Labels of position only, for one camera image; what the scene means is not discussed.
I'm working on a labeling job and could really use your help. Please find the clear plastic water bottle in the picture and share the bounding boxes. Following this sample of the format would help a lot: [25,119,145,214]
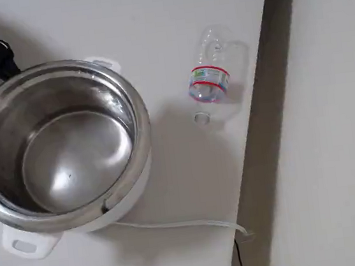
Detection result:
[181,21,259,129]

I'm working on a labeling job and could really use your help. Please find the white rice cooker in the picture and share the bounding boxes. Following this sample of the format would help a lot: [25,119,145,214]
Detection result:
[0,49,164,265]

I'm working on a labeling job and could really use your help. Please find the steel inner pot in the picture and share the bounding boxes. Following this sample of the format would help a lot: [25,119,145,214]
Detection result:
[0,50,162,239]

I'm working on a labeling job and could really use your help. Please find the white power cord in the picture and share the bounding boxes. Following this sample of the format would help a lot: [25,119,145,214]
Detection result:
[110,205,256,253]

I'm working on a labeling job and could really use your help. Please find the thin black cable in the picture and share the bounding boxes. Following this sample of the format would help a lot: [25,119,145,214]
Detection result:
[233,237,245,266]

